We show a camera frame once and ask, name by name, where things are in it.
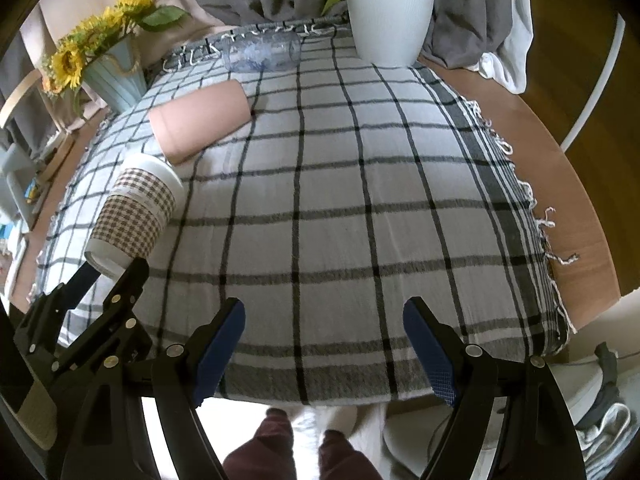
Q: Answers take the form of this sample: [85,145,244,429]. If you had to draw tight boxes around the light blue ribbed vase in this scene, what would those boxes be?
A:
[84,35,146,114]

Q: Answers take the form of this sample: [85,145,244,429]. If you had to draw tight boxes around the white plant pot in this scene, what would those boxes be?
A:
[347,0,435,67]

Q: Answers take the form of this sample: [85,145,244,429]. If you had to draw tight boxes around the grey crumpled cloth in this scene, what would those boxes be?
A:
[575,342,639,479]

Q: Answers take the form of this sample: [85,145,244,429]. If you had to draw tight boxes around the beige curtain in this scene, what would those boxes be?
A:
[21,0,227,66]

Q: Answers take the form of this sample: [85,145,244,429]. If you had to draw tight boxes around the houndstooth paper cup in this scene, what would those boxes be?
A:
[85,151,186,280]

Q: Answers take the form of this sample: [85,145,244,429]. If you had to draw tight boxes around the clear plastic cup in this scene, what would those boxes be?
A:
[222,32,302,73]

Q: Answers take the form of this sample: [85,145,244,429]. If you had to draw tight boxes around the sunflower bouquet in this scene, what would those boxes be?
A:
[41,0,189,96]

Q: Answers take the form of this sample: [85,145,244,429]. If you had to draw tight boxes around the wooden chair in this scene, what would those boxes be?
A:
[1,68,75,184]

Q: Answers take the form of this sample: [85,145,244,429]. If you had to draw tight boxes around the plaid tablecloth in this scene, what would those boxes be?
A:
[30,15,582,406]

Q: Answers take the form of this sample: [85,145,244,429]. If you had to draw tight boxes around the pink cup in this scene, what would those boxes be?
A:
[149,79,252,166]

